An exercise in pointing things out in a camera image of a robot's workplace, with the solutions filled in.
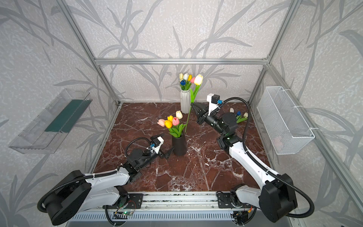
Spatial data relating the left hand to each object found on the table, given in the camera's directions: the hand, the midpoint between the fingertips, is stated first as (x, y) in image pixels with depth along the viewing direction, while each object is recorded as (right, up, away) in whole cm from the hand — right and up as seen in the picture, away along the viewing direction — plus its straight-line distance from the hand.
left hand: (171, 135), depth 77 cm
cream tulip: (+5, +11, -3) cm, 13 cm away
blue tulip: (+6, +32, +12) cm, 35 cm away
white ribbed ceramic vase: (+7, +21, +27) cm, 35 cm away
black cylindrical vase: (+4, -7, +6) cm, 10 cm away
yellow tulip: (+10, +36, +17) cm, 41 cm away
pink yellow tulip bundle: (+2, +7, -7) cm, 11 cm away
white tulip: (+8, +36, +13) cm, 39 cm away
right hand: (+12, +19, -11) cm, 25 cm away
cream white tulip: (+4, +37, +17) cm, 41 cm away
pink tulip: (+12, +35, +16) cm, 40 cm away
